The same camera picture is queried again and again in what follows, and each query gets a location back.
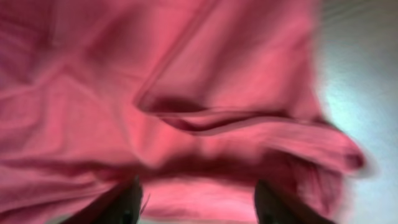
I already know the plain red t-shirt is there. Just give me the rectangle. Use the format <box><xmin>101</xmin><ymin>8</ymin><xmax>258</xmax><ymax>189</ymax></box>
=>
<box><xmin>1</xmin><ymin>0</ymin><xmax>365</xmax><ymax>223</ymax></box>

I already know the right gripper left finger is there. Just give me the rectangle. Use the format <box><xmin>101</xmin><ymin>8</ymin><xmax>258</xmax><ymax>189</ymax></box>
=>
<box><xmin>61</xmin><ymin>176</ymin><xmax>143</xmax><ymax>224</ymax></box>

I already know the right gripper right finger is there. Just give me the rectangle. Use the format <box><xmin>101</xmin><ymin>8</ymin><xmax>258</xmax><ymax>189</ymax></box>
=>
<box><xmin>254</xmin><ymin>180</ymin><xmax>335</xmax><ymax>224</ymax></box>

